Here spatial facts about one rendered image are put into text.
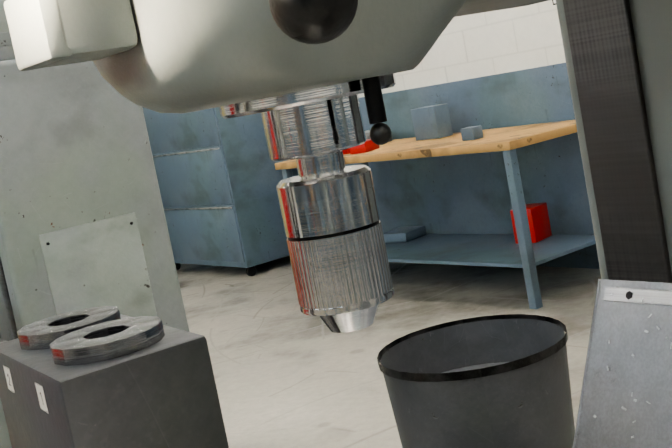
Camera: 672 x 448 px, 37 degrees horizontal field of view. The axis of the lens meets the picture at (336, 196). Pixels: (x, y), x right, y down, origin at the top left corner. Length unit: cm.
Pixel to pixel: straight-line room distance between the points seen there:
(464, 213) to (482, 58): 105
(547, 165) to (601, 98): 529
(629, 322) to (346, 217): 42
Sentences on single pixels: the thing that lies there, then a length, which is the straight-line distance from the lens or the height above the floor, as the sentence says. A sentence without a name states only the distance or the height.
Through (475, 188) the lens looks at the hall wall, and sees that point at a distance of 659.
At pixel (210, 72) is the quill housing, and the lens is 42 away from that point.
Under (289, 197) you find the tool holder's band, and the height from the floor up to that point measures 126.
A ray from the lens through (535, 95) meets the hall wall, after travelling 609.
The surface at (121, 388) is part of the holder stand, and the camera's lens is 79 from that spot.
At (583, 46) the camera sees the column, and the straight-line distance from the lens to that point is 84.
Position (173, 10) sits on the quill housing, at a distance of 41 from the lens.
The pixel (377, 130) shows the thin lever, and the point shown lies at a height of 129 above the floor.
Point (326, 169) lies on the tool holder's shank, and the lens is 48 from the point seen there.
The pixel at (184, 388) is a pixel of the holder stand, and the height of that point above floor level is 110.
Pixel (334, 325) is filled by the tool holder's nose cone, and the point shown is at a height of 120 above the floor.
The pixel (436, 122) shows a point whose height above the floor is 98.
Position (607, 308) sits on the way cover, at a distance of 87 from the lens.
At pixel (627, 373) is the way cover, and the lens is 85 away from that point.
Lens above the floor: 131
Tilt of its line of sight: 6 degrees down
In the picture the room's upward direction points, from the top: 11 degrees counter-clockwise
